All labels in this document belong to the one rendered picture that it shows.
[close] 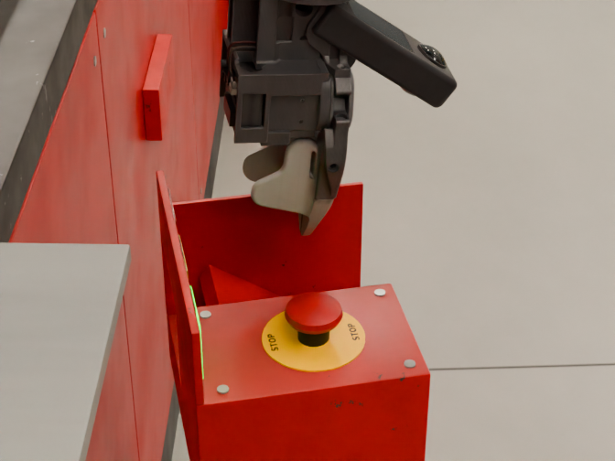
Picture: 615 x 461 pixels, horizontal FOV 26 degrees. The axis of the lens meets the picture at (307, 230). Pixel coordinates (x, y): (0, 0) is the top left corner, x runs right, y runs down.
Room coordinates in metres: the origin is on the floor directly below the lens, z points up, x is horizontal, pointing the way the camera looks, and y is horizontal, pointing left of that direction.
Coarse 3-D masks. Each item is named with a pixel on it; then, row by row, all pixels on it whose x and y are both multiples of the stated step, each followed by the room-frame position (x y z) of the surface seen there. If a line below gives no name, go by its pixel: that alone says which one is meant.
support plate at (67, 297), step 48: (0, 288) 0.49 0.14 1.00; (48, 288) 0.49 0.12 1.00; (96, 288) 0.49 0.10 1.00; (0, 336) 0.45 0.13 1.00; (48, 336) 0.45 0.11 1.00; (96, 336) 0.45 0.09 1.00; (0, 384) 0.42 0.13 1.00; (48, 384) 0.42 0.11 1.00; (96, 384) 0.42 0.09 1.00; (0, 432) 0.39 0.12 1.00; (48, 432) 0.39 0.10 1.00
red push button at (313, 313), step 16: (288, 304) 0.73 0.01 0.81; (304, 304) 0.72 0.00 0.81; (320, 304) 0.72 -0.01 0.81; (336, 304) 0.73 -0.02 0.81; (288, 320) 0.71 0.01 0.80; (304, 320) 0.71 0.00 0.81; (320, 320) 0.71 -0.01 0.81; (336, 320) 0.71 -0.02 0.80; (304, 336) 0.72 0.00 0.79; (320, 336) 0.71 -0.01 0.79
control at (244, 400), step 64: (192, 256) 0.85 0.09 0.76; (256, 256) 0.86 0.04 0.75; (320, 256) 0.87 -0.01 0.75; (192, 320) 0.67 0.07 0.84; (256, 320) 0.74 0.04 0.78; (384, 320) 0.74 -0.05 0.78; (192, 384) 0.66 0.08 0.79; (256, 384) 0.67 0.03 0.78; (320, 384) 0.67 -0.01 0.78; (384, 384) 0.68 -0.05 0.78; (192, 448) 0.69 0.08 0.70; (256, 448) 0.66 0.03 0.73; (320, 448) 0.67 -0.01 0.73; (384, 448) 0.68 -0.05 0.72
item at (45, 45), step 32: (32, 0) 1.08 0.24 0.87; (64, 0) 1.08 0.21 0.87; (96, 0) 1.16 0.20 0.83; (0, 32) 1.01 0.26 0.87; (32, 32) 1.01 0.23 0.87; (64, 32) 1.02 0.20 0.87; (0, 64) 0.95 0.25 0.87; (32, 64) 0.95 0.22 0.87; (64, 64) 1.00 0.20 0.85; (0, 96) 0.90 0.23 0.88; (32, 96) 0.90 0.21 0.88; (0, 128) 0.85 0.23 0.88; (32, 128) 0.87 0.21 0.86; (0, 160) 0.81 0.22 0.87; (32, 160) 0.86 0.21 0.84; (0, 192) 0.77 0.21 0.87; (0, 224) 0.75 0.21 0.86
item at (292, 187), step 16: (304, 144) 0.80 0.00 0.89; (288, 160) 0.80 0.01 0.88; (304, 160) 0.80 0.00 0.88; (272, 176) 0.80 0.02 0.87; (288, 176) 0.80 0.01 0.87; (304, 176) 0.80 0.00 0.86; (256, 192) 0.80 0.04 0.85; (272, 192) 0.80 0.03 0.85; (288, 192) 0.80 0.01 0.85; (304, 192) 0.80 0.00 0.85; (272, 208) 0.80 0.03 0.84; (288, 208) 0.80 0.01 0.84; (304, 208) 0.80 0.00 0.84; (320, 208) 0.80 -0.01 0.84; (304, 224) 0.82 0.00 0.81
